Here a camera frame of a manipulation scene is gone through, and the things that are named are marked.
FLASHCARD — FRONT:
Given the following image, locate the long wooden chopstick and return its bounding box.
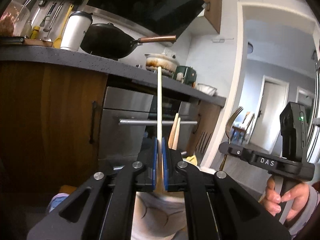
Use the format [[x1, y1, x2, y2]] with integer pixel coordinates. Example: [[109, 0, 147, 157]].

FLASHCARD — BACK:
[[155, 67, 164, 194]]

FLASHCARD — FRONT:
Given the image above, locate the gold fork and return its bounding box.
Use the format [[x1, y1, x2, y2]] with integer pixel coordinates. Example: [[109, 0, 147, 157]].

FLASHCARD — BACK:
[[219, 106, 245, 171]]

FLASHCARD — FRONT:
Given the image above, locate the grey striped sleeve forearm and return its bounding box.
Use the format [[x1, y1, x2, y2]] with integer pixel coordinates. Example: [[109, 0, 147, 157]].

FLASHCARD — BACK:
[[287, 181, 319, 239]]

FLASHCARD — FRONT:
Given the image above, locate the grey kitchen countertop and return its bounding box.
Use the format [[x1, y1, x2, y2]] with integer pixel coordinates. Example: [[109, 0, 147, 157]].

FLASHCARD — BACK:
[[1, 45, 226, 108]]

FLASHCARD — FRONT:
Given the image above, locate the person's right hand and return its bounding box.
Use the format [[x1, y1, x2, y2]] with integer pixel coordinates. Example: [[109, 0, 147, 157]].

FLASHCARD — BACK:
[[260, 177, 310, 222]]

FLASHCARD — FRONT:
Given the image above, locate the wooden chopstick in holder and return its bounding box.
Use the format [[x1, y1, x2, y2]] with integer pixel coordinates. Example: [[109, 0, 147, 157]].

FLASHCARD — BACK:
[[168, 113, 179, 148]]

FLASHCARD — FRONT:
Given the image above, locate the silver fork in holder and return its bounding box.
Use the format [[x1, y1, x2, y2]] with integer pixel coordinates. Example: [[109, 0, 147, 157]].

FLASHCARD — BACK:
[[194, 132, 212, 154]]

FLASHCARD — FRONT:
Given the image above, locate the white interior door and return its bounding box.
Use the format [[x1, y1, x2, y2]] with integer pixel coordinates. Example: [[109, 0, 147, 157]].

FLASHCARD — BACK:
[[249, 76, 290, 153]]

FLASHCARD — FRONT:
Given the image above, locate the stainless steel built-in oven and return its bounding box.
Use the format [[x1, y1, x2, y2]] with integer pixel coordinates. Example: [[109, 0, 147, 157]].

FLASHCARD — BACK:
[[98, 87, 199, 166]]

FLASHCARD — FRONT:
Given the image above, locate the white ceramic double utensil holder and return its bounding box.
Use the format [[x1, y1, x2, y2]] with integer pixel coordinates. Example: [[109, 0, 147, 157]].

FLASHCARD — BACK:
[[131, 192, 188, 239]]

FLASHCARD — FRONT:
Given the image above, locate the right wooden cabinet door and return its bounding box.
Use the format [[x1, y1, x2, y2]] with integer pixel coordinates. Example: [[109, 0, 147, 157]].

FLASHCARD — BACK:
[[187, 101, 222, 165]]

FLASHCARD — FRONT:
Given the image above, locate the wooden chair in far room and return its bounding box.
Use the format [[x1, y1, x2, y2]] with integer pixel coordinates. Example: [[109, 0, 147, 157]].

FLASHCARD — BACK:
[[231, 112, 255, 144]]

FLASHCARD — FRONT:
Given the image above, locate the white bowl on counter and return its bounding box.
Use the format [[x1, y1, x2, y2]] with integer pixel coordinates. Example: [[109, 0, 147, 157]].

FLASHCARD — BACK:
[[196, 83, 217, 96]]

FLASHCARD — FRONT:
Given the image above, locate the white stained cooking pot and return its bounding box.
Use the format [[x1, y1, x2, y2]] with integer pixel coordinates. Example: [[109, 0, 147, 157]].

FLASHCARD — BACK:
[[144, 53, 180, 77]]

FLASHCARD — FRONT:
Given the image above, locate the light blue cartoon cloth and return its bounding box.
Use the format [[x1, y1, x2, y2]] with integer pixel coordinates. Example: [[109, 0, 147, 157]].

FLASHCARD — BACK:
[[46, 193, 69, 214]]

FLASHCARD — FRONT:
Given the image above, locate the black range hood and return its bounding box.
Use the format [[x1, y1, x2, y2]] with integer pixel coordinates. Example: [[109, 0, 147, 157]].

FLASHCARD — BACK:
[[87, 0, 205, 36]]

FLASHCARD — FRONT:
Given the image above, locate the yellow spatula hanging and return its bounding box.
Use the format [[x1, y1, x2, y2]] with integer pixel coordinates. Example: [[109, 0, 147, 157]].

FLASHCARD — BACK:
[[53, 4, 74, 49]]

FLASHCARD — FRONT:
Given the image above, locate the white tumbler black lid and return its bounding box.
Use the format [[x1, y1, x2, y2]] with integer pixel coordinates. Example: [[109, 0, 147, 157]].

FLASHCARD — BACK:
[[60, 11, 93, 51]]

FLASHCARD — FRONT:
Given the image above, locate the yellow cap oil bottle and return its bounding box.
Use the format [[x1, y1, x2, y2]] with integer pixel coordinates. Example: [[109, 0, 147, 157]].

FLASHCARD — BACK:
[[30, 25, 41, 40]]

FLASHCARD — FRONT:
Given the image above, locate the clear container with food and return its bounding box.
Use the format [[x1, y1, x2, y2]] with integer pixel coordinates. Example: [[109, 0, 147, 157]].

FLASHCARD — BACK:
[[1, 1, 30, 37]]

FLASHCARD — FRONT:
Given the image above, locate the yellow handled utensil in holder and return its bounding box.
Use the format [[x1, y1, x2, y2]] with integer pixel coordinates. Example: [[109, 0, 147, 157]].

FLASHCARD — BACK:
[[185, 155, 198, 166]]

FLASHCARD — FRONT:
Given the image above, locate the wooden cabinet door black handle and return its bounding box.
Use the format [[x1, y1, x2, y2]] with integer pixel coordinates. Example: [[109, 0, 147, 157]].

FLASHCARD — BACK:
[[1, 61, 107, 192]]

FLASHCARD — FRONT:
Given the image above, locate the black wok wooden handle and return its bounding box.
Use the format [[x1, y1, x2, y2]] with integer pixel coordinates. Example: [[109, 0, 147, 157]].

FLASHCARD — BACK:
[[80, 23, 176, 61]]

